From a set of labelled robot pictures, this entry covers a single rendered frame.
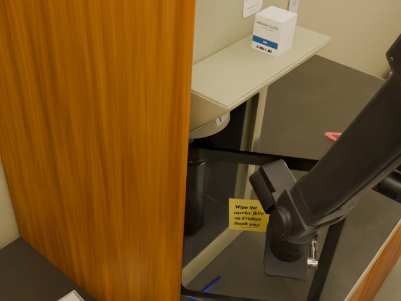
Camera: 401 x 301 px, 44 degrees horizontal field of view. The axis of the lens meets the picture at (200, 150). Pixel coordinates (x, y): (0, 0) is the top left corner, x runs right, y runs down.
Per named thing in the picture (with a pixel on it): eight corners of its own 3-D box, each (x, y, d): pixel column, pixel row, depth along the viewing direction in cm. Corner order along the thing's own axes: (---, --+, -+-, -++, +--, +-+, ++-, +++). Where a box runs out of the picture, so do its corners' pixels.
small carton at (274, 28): (250, 48, 83) (255, 13, 79) (266, 38, 86) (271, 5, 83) (276, 57, 81) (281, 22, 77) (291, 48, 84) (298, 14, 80)
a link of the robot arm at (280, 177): (287, 228, 62) (345, 206, 64) (249, 152, 67) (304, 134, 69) (267, 257, 72) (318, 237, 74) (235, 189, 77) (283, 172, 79)
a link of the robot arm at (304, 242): (289, 248, 67) (326, 232, 68) (267, 203, 70) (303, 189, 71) (283, 260, 73) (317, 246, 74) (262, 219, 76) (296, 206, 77)
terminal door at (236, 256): (169, 292, 105) (174, 142, 81) (313, 313, 103) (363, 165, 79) (169, 295, 105) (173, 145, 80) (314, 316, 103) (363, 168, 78)
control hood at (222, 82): (163, 133, 79) (164, 78, 73) (272, 65, 100) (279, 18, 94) (220, 164, 74) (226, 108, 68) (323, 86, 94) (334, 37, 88)
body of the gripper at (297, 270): (263, 276, 79) (267, 264, 72) (268, 215, 83) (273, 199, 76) (304, 282, 78) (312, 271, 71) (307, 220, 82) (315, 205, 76)
